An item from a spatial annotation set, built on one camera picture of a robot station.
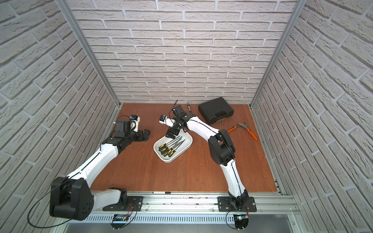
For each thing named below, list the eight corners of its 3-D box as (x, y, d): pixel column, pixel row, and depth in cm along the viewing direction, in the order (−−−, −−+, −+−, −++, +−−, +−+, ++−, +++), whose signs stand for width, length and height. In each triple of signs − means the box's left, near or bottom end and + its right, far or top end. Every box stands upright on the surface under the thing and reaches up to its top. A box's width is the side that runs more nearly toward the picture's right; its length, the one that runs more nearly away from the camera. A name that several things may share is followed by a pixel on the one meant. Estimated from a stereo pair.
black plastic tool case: (209, 125, 107) (209, 121, 104) (196, 108, 118) (196, 104, 115) (233, 114, 115) (235, 110, 111) (219, 99, 125) (220, 95, 122)
